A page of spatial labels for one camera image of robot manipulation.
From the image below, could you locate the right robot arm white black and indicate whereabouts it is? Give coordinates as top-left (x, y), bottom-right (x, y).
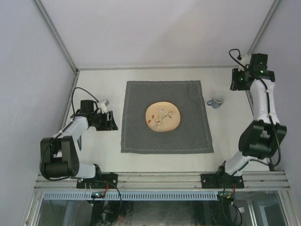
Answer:
top-left (200, 53), bottom-right (287, 189)

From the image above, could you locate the aluminium front rail frame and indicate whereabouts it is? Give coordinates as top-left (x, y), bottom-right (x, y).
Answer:
top-left (34, 171), bottom-right (290, 191)

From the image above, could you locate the blue plastic spoon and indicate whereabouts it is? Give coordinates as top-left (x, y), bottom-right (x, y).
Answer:
top-left (77, 136), bottom-right (82, 151)

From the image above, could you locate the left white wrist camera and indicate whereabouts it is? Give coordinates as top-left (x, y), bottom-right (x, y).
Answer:
top-left (98, 99), bottom-right (110, 114)

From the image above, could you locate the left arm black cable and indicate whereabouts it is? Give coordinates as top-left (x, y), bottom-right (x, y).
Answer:
top-left (39, 87), bottom-right (99, 182)

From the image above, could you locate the white mug blue handle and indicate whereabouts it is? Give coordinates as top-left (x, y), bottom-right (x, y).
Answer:
top-left (206, 92), bottom-right (225, 109)

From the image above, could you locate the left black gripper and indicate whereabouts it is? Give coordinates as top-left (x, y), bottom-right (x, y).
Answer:
top-left (91, 111), bottom-right (118, 131)

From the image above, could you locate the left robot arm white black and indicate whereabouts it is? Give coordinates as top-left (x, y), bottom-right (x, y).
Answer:
top-left (40, 99), bottom-right (118, 188)

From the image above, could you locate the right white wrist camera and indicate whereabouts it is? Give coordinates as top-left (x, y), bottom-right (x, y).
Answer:
top-left (238, 55), bottom-right (252, 71)

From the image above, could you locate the blue slotted cable duct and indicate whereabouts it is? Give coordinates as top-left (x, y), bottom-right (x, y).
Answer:
top-left (43, 191), bottom-right (219, 201)

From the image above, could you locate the grey cloth placemat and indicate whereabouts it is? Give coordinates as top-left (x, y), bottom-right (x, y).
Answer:
top-left (121, 81), bottom-right (214, 154)

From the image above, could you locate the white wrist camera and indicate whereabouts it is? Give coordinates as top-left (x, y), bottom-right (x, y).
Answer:
top-left (238, 55), bottom-right (252, 71)
top-left (98, 99), bottom-right (110, 114)

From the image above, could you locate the beige bird pattern plate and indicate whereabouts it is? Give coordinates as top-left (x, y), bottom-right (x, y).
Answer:
top-left (145, 102), bottom-right (181, 132)

